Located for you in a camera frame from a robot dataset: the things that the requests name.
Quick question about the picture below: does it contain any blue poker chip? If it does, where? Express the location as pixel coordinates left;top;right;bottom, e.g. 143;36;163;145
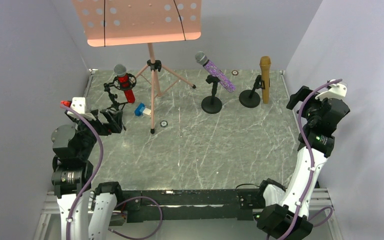
160;120;168;128

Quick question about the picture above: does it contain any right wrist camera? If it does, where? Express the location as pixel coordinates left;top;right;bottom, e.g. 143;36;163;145
315;83;348;101

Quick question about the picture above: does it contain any cream toy block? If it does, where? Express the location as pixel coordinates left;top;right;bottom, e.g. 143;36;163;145
141;107;152;116

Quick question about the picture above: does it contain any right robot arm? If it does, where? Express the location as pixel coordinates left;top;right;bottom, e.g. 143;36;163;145
254;83;350;240

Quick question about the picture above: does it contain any gold microphone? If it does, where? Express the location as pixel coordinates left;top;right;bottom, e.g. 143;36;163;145
259;56;271;104

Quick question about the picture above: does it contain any red glitter microphone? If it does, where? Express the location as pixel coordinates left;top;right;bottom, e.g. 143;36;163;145
113;63;136;104

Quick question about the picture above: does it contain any black tripod shock-mount stand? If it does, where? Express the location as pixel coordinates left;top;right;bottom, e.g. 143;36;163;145
103;73;137;111

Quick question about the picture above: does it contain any purple glitter microphone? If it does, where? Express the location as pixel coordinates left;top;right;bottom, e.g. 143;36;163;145
195;51;236;93

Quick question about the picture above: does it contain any blue toy block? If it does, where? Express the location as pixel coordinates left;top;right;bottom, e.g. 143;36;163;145
134;103;146;117

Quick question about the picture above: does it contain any brown poker chip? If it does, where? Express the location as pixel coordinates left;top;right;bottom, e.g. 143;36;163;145
231;70;239;76

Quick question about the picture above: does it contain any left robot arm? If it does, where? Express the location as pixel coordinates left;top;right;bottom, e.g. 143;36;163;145
51;109;125;240

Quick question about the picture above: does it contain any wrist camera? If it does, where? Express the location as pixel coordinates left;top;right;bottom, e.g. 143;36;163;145
315;83;348;101
60;97;97;120

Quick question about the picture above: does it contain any pink music stand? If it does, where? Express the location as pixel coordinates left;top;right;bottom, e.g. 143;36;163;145
72;0;202;134

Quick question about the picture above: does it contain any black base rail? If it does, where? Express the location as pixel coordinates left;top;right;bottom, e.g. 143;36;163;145
116;187;269;223

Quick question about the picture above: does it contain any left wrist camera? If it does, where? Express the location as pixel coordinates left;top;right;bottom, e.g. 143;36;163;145
60;97;97;120

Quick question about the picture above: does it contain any black round-base mic stand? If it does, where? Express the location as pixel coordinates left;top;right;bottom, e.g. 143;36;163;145
201;75;223;114

